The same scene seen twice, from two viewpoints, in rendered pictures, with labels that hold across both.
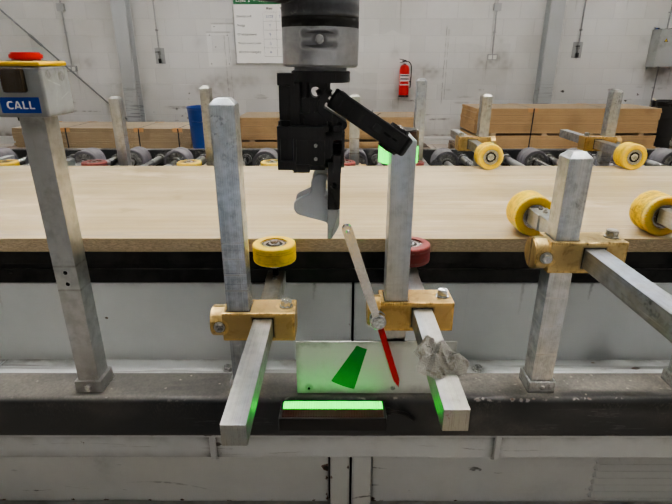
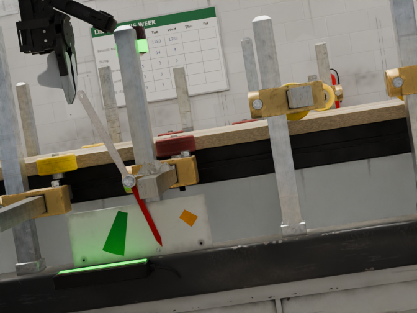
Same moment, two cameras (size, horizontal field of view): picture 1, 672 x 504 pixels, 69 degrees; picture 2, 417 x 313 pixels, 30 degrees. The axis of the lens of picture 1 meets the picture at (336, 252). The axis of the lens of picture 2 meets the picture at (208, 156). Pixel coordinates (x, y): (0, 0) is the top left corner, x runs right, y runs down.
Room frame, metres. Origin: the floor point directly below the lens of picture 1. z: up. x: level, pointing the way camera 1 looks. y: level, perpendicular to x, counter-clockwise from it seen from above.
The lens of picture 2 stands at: (-0.72, -0.33, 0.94)
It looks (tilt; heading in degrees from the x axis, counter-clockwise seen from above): 3 degrees down; 5
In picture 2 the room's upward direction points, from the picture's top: 9 degrees counter-clockwise
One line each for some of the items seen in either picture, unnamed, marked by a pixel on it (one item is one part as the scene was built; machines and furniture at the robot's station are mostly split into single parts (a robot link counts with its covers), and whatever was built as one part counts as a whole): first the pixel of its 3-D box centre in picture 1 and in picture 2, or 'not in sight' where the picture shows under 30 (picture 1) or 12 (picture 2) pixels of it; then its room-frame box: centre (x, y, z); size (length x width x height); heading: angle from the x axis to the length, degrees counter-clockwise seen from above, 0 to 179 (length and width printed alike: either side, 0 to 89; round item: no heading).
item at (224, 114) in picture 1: (236, 259); (10, 149); (0.71, 0.16, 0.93); 0.03 x 0.03 x 0.48; 0
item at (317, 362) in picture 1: (375, 368); (138, 231); (0.68, -0.06, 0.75); 0.26 x 0.01 x 0.10; 90
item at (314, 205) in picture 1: (316, 207); (54, 79); (0.61, 0.02, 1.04); 0.06 x 0.03 x 0.09; 90
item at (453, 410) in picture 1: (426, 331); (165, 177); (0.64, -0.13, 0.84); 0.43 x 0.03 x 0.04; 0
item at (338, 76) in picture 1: (314, 122); (45, 19); (0.63, 0.03, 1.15); 0.09 x 0.08 x 0.12; 90
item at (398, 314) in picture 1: (408, 308); (161, 174); (0.71, -0.12, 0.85); 0.13 x 0.06 x 0.05; 90
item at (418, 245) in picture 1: (407, 268); (178, 163); (0.86, -0.14, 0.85); 0.08 x 0.08 x 0.11
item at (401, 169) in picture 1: (395, 287); (144, 154); (0.71, -0.09, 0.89); 0.03 x 0.03 x 0.48; 0
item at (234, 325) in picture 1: (254, 319); (31, 204); (0.71, 0.13, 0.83); 0.13 x 0.06 x 0.05; 90
